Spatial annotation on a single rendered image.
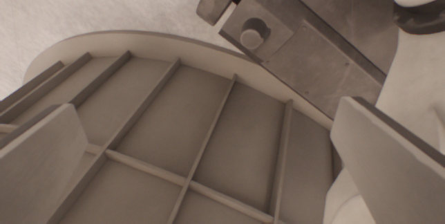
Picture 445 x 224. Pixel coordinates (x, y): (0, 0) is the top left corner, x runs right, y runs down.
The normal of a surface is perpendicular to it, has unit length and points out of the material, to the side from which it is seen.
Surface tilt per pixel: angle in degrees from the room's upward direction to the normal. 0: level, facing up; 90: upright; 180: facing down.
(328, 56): 0
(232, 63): 0
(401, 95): 90
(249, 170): 90
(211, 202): 90
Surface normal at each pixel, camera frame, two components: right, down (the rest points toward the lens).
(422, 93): -0.80, -0.57
